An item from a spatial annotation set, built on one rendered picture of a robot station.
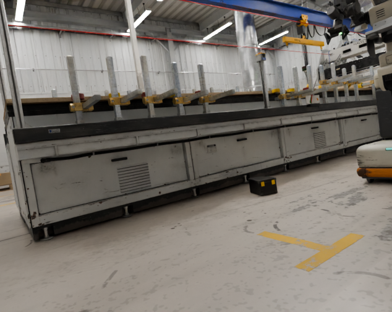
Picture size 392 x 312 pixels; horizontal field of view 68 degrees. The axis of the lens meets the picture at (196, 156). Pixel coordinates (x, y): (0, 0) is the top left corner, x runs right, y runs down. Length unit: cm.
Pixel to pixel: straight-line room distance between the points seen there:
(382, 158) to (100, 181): 199
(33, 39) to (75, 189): 789
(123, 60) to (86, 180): 831
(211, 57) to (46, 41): 597
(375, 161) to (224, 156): 123
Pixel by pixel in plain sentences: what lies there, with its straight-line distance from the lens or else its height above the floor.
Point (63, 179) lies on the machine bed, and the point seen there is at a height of 36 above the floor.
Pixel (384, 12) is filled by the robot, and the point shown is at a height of 115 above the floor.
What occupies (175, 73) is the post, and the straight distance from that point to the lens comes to 228.
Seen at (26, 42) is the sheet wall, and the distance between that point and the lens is 969.
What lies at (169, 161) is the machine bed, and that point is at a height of 36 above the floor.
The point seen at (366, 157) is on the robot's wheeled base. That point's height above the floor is 20.
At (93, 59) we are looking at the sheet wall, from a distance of 994.
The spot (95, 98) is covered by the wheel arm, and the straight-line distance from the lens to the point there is 168.
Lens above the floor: 49
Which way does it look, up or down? 3 degrees down
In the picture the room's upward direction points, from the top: 8 degrees counter-clockwise
